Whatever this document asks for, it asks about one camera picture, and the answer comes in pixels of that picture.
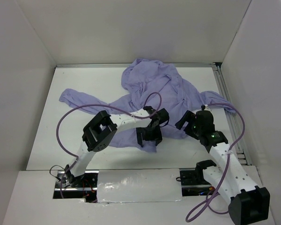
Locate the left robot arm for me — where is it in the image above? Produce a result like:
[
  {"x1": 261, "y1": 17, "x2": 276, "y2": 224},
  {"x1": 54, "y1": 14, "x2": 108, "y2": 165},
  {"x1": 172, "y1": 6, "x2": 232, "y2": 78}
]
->
[{"x1": 65, "y1": 106, "x2": 170, "y2": 187}]

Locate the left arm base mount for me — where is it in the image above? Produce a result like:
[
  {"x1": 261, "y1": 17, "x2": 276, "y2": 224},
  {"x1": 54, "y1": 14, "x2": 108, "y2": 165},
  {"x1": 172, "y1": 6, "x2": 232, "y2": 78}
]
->
[{"x1": 49, "y1": 165, "x2": 99, "y2": 203}]

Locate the lavender zip jacket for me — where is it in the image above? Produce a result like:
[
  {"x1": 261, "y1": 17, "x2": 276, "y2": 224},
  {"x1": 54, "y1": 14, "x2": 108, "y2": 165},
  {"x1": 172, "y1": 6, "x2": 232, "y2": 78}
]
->
[{"x1": 59, "y1": 59, "x2": 234, "y2": 140}]

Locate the white taped front panel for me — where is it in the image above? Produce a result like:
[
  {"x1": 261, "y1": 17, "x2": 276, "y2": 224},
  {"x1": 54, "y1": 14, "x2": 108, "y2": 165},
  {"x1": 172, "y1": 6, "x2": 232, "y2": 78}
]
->
[{"x1": 96, "y1": 169, "x2": 182, "y2": 203}]

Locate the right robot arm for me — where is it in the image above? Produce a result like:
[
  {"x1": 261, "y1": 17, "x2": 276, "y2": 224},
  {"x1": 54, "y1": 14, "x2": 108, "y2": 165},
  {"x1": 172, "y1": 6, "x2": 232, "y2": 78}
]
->
[{"x1": 175, "y1": 109, "x2": 270, "y2": 225}]

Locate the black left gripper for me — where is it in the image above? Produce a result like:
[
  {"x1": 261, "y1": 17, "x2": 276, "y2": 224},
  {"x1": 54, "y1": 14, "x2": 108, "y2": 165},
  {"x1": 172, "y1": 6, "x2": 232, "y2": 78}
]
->
[{"x1": 135, "y1": 125, "x2": 162, "y2": 146}]

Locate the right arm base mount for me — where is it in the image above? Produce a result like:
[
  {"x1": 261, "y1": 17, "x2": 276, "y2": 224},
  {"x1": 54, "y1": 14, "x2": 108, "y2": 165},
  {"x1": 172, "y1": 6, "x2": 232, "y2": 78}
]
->
[{"x1": 176, "y1": 160, "x2": 216, "y2": 196}]

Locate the aluminium frame rail back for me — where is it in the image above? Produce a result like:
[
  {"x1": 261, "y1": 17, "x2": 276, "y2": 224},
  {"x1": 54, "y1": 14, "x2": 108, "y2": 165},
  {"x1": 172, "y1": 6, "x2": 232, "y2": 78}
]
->
[{"x1": 56, "y1": 63, "x2": 217, "y2": 70}]

